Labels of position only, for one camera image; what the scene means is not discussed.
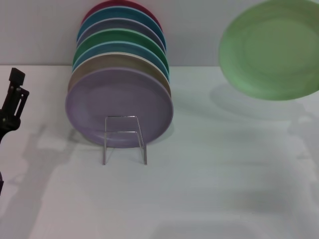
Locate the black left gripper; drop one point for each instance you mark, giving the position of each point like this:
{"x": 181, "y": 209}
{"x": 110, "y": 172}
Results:
{"x": 7, "y": 122}

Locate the light green plate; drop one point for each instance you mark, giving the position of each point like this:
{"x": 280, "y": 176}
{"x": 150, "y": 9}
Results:
{"x": 271, "y": 49}

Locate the lavender plate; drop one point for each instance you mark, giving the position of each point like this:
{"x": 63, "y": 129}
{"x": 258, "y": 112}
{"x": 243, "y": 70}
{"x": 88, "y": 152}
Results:
{"x": 112, "y": 99}

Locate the beige plate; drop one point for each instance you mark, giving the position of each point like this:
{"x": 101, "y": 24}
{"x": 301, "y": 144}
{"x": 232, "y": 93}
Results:
{"x": 112, "y": 61}

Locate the light blue plate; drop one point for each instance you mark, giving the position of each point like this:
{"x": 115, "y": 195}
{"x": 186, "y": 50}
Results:
{"x": 117, "y": 47}

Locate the dark green plate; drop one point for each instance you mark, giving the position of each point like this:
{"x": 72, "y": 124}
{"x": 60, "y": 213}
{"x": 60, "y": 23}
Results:
{"x": 119, "y": 36}

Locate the maroon red plate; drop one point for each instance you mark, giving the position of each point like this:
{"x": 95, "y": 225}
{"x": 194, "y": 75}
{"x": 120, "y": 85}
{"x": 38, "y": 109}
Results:
{"x": 98, "y": 6}

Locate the grey purple plate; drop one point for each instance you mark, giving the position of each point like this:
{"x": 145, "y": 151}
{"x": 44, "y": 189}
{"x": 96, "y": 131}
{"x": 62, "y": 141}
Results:
{"x": 119, "y": 23}

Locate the teal blue plate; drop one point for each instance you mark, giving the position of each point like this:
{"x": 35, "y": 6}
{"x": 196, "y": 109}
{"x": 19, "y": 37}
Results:
{"x": 119, "y": 13}

